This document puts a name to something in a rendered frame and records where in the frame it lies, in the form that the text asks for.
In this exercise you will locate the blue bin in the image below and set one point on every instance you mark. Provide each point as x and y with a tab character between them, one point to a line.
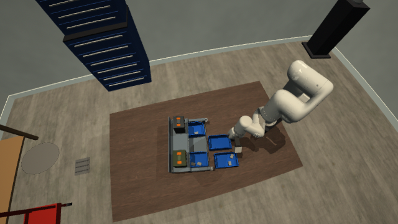
222	159
196	127
198	157
221	141

